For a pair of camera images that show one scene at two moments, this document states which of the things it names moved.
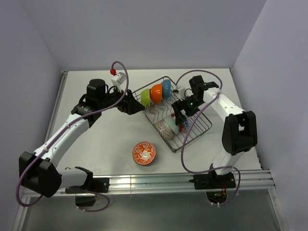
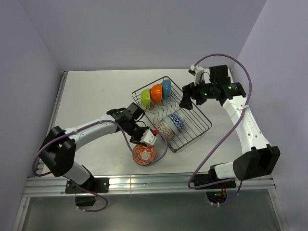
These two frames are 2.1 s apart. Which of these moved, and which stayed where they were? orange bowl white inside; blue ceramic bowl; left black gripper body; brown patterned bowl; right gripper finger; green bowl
Moved: right gripper finger; left black gripper body
Stayed: blue ceramic bowl; orange bowl white inside; green bowl; brown patterned bowl
